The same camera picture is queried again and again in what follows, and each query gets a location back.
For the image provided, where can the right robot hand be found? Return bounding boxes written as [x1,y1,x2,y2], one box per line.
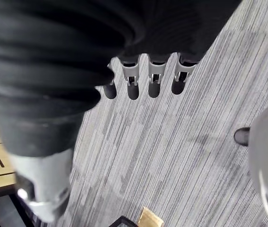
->
[0,0,241,223]

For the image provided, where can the black framed object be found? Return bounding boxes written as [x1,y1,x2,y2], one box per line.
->
[109,215,138,227]

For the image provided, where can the tan wooden piece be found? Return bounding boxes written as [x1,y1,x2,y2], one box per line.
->
[136,206,165,227]

